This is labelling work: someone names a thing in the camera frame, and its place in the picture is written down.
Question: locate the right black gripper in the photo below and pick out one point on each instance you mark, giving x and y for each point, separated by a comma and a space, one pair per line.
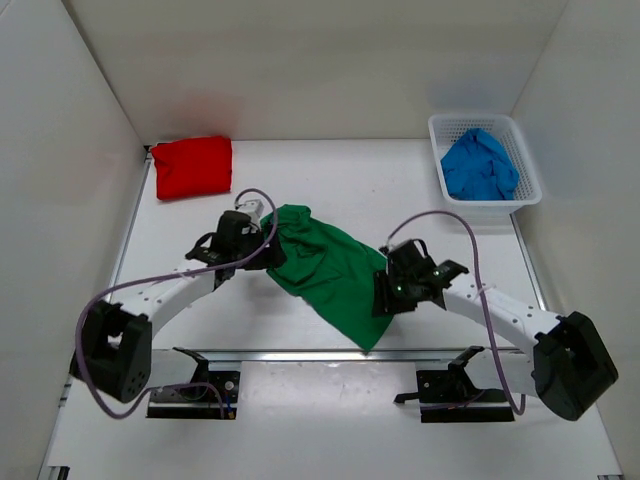
384, 304

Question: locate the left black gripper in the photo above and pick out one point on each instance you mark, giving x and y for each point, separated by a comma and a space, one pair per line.
270, 256

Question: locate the green t-shirt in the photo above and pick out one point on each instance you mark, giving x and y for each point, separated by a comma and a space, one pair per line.
332, 272

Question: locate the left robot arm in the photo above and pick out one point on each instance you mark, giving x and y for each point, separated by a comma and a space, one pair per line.
113, 341

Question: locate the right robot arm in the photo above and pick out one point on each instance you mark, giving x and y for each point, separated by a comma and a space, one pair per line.
560, 359

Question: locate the folded red t-shirt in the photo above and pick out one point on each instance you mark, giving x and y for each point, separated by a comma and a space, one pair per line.
193, 167

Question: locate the crumpled blue t-shirt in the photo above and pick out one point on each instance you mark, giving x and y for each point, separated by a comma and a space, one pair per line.
478, 168

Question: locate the white plastic basket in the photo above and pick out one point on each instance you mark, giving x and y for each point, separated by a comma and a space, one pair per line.
445, 131

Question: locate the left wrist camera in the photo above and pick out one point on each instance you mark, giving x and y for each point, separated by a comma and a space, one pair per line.
253, 208

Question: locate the aluminium table rail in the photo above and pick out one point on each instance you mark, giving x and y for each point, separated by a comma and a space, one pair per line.
315, 355

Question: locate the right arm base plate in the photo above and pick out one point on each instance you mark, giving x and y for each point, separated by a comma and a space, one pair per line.
444, 397

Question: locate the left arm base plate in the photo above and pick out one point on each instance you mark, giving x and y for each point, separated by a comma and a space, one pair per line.
213, 394

